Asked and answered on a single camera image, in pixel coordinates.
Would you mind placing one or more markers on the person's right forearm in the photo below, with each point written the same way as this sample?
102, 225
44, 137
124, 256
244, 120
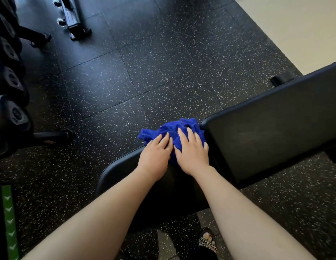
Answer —
238, 219

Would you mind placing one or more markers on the black bench backrest pad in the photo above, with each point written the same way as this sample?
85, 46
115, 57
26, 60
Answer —
279, 132

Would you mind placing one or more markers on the person's left hand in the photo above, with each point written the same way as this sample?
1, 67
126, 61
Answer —
154, 159

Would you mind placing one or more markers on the person's left little finger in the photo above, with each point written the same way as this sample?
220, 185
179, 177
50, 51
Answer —
149, 144

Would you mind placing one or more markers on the person's right little finger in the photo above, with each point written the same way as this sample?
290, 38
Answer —
206, 148

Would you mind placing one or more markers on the person's right thumb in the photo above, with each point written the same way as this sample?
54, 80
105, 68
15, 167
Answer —
177, 153

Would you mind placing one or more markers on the silver adjustment knob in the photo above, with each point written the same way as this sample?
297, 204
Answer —
61, 22

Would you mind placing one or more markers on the black bench frame bar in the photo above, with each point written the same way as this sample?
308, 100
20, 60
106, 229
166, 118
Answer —
334, 154

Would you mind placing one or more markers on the black bench seat pad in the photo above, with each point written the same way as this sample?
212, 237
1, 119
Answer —
178, 192

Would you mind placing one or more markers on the patterned black sandal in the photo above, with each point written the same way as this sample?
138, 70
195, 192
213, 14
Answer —
208, 240

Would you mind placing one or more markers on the person's right middle finger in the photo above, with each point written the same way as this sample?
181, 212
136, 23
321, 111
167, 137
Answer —
191, 136

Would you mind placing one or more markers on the person's right hand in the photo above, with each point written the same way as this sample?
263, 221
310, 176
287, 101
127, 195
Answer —
193, 158

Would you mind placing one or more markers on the black bench foot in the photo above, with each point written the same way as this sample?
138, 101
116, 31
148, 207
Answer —
281, 78

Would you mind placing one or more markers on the person's left forearm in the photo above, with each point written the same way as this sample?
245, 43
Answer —
103, 222

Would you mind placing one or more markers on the black and green floor mat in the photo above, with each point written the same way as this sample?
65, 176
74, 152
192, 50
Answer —
7, 227

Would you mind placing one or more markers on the blue cleaning cloth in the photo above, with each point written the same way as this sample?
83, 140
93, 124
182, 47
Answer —
168, 128

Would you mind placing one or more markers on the black dumbbell rack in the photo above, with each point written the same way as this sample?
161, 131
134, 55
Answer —
51, 138

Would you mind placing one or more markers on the person's left middle finger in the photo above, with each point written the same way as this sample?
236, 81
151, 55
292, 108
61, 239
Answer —
164, 140

